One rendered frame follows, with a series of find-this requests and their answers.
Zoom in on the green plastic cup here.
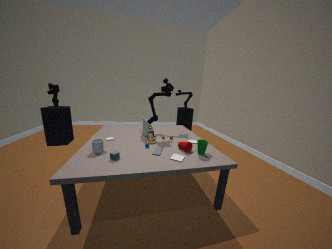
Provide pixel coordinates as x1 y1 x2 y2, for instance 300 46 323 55
198 140 208 155

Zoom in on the red plastic cup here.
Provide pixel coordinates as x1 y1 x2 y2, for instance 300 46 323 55
178 142 192 152

